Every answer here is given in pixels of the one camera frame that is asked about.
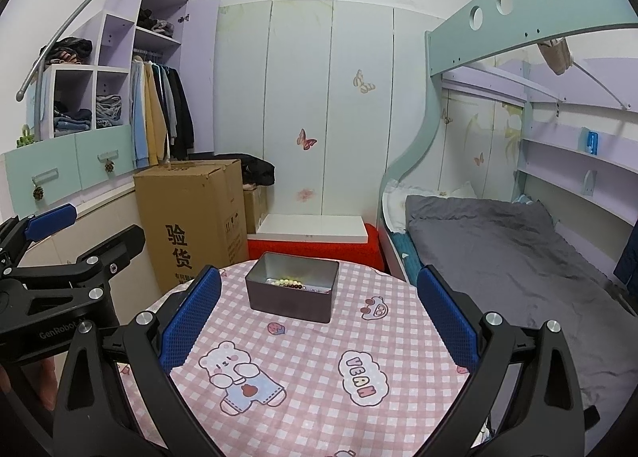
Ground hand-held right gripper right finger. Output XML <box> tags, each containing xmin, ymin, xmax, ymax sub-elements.
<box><xmin>416</xmin><ymin>265</ymin><xmax>585</xmax><ymax>457</ymax></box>

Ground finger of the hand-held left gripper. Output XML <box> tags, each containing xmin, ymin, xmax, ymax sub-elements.
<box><xmin>10</xmin><ymin>224</ymin><xmax>146</xmax><ymax>301</ymax></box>
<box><xmin>0</xmin><ymin>204</ymin><xmax>78</xmax><ymax>268</ymax></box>

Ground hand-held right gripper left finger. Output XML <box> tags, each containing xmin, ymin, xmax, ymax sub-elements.
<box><xmin>52</xmin><ymin>265</ymin><xmax>223</xmax><ymax>457</ymax></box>

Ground grey metal tin box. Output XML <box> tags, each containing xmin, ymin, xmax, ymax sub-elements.
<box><xmin>244</xmin><ymin>252</ymin><xmax>341</xmax><ymax>324</ymax></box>

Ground person's left hand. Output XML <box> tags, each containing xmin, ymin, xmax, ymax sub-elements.
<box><xmin>0</xmin><ymin>356</ymin><xmax>57</xmax><ymax>413</ymax></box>

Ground beige stair cabinet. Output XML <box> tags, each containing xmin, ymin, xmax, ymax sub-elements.
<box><xmin>0</xmin><ymin>173</ymin><xmax>165</xmax><ymax>298</ymax></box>

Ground mint green drawer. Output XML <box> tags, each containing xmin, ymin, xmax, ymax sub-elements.
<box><xmin>4</xmin><ymin>139</ymin><xmax>81</xmax><ymax>209</ymax></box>
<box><xmin>75</xmin><ymin>125</ymin><xmax>135</xmax><ymax>191</ymax></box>

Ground large cardboard box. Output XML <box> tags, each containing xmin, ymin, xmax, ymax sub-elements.
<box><xmin>133</xmin><ymin>159</ymin><xmax>250</xmax><ymax>291</ymax></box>

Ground teal mattress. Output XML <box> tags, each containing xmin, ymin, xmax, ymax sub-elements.
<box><xmin>391</xmin><ymin>232</ymin><xmax>424</xmax><ymax>283</ymax></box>

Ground grey bed blanket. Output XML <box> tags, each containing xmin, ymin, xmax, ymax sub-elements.
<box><xmin>404</xmin><ymin>194</ymin><xmax>629</xmax><ymax>433</ymax></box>

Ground blue folded jeans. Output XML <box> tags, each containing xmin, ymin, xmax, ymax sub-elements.
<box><xmin>52</xmin><ymin>99</ymin><xmax>93</xmax><ymax>132</ymax></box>

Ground red stool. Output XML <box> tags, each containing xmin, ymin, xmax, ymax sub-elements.
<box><xmin>248</xmin><ymin>224</ymin><xmax>386</xmax><ymax>273</ymax></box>

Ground grey folded clothes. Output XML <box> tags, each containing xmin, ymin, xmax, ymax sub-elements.
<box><xmin>95</xmin><ymin>95</ymin><xmax>123</xmax><ymax>130</ymax></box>

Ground white pillow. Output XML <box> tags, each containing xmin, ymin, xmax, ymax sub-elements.
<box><xmin>383</xmin><ymin>180</ymin><xmax>477</xmax><ymax>233</ymax></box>

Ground small cardboard box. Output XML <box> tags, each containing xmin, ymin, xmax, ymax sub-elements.
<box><xmin>243</xmin><ymin>185</ymin><xmax>270</xmax><ymax>234</ymax></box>

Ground light blue hanging shirt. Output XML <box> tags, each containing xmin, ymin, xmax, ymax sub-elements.
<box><xmin>130</xmin><ymin>61</ymin><xmax>151</xmax><ymax>169</ymax></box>

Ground yellow hanging jacket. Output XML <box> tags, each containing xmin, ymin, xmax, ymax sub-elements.
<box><xmin>144</xmin><ymin>63</ymin><xmax>171</xmax><ymax>165</ymax></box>

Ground grey hanging shirt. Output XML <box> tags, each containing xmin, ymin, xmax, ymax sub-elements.
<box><xmin>158</xmin><ymin>65</ymin><xmax>177</xmax><ymax>159</ymax></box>

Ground black bag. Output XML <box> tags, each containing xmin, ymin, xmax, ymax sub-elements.
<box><xmin>240</xmin><ymin>158</ymin><xmax>276</xmax><ymax>187</ymax></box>

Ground white board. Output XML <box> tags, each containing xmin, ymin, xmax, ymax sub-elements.
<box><xmin>256</xmin><ymin>214</ymin><xmax>370</xmax><ymax>243</ymax></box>

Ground dark clothes pile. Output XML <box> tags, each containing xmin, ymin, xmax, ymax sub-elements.
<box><xmin>41</xmin><ymin>37</ymin><xmax>94</xmax><ymax>67</ymax></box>

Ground dark blue cloth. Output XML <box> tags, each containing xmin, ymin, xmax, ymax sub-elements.
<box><xmin>613</xmin><ymin>217</ymin><xmax>638</xmax><ymax>284</ymax></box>

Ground purple wardrobe shelf unit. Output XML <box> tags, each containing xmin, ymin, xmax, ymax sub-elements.
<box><xmin>37</xmin><ymin>0</ymin><xmax>221</xmax><ymax>163</ymax></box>

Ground dark folded clothes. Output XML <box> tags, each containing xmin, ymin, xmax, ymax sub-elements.
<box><xmin>137</xmin><ymin>8</ymin><xmax>176</xmax><ymax>37</ymax></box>

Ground brown hanging bag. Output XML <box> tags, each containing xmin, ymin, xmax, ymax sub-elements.
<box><xmin>537</xmin><ymin>35</ymin><xmax>572</xmax><ymax>77</ymax></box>

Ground purple bed wall shelves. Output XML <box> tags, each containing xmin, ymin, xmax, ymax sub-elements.
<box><xmin>513</xmin><ymin>103</ymin><xmax>638</xmax><ymax>229</ymax></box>

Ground beige butterfly wall sticker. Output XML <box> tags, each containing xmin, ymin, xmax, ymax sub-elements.
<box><xmin>352</xmin><ymin>69</ymin><xmax>378</xmax><ymax>94</ymax></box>

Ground mint green bunk bed frame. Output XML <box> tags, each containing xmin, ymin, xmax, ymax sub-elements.
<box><xmin>376</xmin><ymin>0</ymin><xmax>638</xmax><ymax>288</ymax></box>

